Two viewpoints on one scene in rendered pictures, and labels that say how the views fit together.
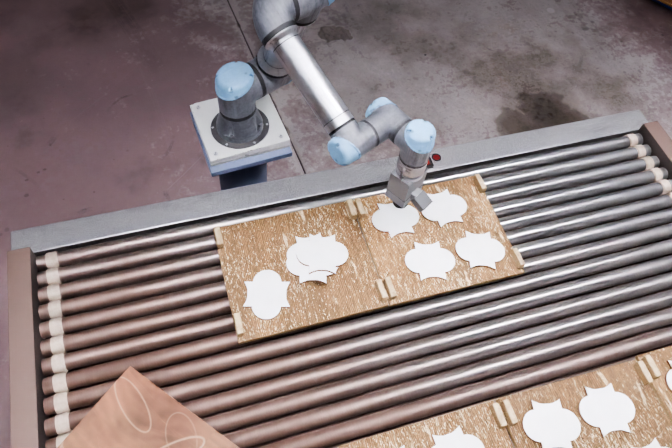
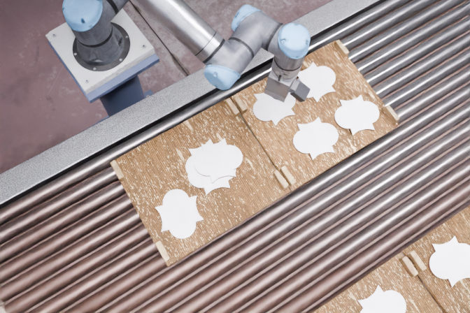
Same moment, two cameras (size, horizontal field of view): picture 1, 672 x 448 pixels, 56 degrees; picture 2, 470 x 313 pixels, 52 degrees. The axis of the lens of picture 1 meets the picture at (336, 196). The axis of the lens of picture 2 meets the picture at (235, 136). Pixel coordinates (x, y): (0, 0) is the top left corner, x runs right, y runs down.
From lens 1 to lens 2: 0.50 m
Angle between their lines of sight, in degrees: 16
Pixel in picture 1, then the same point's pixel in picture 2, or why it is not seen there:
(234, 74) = (81, 3)
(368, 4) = not seen: outside the picture
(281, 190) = (161, 103)
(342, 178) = not seen: hidden behind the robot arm
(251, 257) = (154, 181)
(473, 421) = (388, 277)
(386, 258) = (276, 146)
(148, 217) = (44, 166)
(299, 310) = (212, 219)
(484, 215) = (352, 79)
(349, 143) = (226, 69)
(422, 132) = (296, 38)
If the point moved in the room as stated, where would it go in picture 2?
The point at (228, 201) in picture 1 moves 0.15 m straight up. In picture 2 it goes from (115, 128) to (104, 110)
